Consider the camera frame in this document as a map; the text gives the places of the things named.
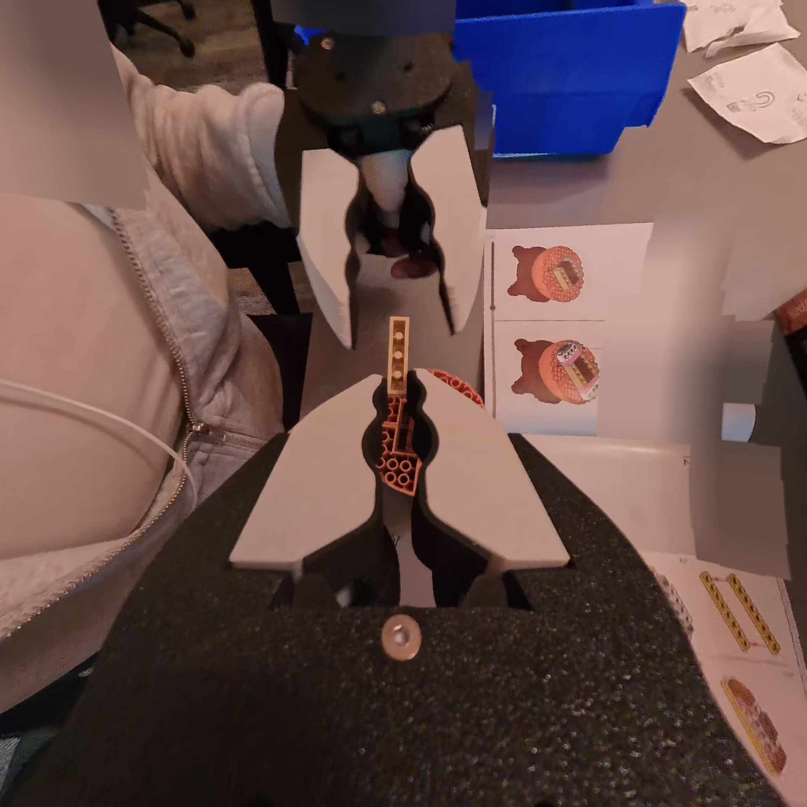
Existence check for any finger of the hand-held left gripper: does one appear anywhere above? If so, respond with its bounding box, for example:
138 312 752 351
406 124 488 336
299 148 377 350

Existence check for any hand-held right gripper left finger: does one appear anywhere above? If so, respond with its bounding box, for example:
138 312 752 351
230 375 387 576

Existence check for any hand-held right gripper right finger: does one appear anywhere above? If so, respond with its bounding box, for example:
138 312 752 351
417 372 568 576

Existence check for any round orange lego pot build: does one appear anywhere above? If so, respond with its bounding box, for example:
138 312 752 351
372 366 488 496

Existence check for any tan brick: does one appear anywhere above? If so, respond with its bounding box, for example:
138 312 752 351
386 317 413 398

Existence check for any person's left forearm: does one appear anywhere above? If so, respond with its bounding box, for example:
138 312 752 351
114 48 298 234

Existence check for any blue plastic bin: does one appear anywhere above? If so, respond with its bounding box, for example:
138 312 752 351
454 0 689 160

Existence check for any open building instruction booklet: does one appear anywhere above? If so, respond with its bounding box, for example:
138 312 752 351
483 224 807 783

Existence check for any black office chair base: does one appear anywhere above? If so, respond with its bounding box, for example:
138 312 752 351
99 0 199 59

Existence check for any white paper bag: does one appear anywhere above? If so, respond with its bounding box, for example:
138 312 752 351
681 0 800 54
689 45 807 145

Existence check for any dark building set box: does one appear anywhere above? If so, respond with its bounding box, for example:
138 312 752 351
772 288 807 339

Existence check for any white cord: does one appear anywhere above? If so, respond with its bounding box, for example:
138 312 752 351
0 379 199 530

